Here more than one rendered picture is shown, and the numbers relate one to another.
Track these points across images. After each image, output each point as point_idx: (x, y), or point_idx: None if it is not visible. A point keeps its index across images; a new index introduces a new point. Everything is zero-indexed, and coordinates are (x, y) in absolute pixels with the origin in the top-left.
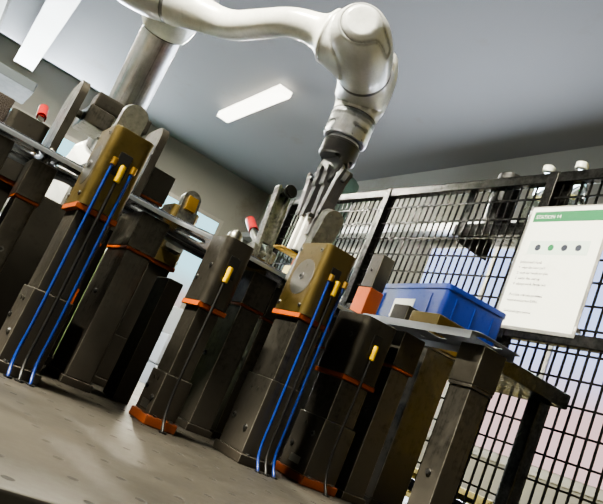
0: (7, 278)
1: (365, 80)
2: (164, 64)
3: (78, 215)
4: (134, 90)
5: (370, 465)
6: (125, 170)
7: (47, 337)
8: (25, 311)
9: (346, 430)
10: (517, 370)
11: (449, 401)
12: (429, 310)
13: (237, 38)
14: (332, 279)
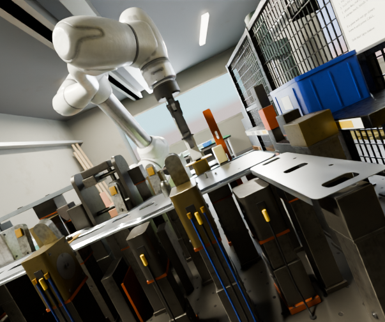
0: (126, 260)
1: (117, 57)
2: (116, 105)
3: (55, 310)
4: (122, 122)
5: (330, 261)
6: (43, 280)
7: None
8: None
9: (293, 264)
10: None
11: (345, 248)
12: (299, 99)
13: (93, 89)
14: (190, 217)
